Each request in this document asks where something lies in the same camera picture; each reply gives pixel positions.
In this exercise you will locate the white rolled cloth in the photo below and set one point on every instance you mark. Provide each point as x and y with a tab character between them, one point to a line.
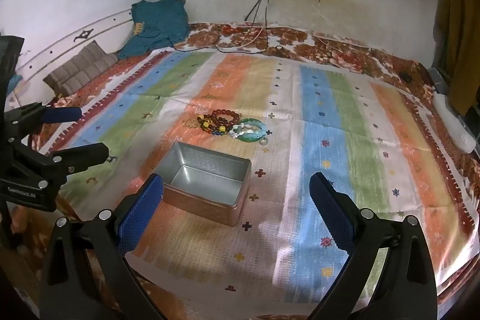
453	125

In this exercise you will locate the striped colourful blanket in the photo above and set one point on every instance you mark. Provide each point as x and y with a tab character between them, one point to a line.
232	80

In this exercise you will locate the black wall ornament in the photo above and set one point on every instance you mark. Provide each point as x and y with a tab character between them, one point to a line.
83	35

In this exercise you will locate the teal garment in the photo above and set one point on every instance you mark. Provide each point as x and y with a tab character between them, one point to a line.
161	20

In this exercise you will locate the silver metal tin box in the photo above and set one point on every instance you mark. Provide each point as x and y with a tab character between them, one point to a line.
202	170

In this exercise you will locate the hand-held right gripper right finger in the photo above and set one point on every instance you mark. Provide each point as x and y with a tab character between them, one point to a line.
332	211

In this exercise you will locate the green jade bangle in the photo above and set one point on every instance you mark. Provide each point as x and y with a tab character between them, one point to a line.
249	137

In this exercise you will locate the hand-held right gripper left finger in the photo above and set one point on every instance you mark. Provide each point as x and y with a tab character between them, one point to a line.
142	211

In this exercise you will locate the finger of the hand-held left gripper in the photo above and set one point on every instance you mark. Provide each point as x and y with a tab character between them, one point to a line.
62	114
82	155

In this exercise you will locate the small black object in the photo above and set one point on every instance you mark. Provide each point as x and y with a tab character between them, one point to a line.
405	76

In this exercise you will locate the yellow hanging garment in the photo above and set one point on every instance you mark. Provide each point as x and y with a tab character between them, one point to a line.
459	24

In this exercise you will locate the striped folded cloth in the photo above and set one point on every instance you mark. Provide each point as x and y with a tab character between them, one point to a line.
78	69

